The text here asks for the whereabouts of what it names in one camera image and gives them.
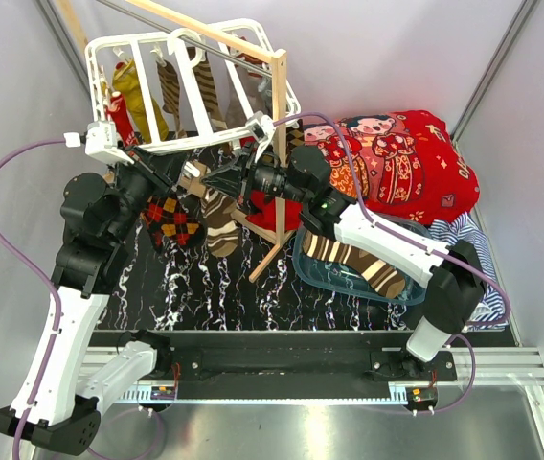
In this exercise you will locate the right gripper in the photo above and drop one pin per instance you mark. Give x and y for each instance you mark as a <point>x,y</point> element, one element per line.
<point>226,179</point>

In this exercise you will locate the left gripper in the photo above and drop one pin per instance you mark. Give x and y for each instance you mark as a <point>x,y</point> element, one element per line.
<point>170,164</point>

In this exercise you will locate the red patterned sock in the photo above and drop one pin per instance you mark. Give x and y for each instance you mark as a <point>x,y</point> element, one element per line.
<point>118,114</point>

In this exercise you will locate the white plastic clip hanger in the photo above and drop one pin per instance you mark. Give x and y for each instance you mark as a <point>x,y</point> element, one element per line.
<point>228,46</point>

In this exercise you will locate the yellow sock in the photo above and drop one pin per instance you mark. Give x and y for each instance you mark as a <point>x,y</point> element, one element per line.
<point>125,81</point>

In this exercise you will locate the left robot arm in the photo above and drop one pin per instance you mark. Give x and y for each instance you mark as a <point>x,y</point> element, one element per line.
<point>53,409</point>

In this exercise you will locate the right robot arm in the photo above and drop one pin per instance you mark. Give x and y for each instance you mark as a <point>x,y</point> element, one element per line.
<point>450,275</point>

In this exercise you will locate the grey sock hanging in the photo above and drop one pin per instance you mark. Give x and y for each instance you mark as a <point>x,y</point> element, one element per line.
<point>234,116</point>

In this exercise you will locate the brown argyle sock hanging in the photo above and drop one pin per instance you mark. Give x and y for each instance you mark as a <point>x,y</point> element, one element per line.
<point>294,137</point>

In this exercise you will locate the clear plastic basket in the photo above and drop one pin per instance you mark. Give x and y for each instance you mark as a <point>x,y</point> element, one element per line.
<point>345,280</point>

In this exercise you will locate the red cartoon print blanket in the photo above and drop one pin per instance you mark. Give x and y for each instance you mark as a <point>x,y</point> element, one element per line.
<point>402,163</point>

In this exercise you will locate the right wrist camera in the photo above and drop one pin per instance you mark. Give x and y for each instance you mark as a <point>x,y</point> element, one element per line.
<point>262,128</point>

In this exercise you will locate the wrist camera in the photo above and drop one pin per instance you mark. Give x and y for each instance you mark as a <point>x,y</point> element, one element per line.
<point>262,128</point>
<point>100,143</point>

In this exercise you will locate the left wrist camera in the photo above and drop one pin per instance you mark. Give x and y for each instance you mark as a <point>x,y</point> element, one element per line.
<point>100,143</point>

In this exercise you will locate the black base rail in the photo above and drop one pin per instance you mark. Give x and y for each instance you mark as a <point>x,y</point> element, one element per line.
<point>292,368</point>

